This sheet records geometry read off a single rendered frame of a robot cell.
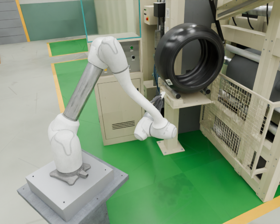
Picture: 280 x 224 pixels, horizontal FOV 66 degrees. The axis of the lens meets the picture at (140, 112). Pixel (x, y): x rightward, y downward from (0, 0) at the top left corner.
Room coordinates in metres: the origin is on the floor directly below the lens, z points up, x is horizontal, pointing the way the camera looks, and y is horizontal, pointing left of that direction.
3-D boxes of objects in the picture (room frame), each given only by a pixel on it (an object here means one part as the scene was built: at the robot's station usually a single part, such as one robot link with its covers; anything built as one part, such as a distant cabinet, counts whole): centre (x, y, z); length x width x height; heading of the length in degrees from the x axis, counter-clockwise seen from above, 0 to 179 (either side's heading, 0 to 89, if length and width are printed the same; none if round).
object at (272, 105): (1.69, -0.80, 0.65); 0.90 x 0.02 x 0.70; 13
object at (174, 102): (1.81, -0.29, 0.83); 0.36 x 0.09 x 0.06; 13
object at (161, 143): (2.09, -0.35, 0.01); 0.27 x 0.27 x 0.02; 13
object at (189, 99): (1.84, -0.43, 0.80); 0.37 x 0.36 x 0.02; 103
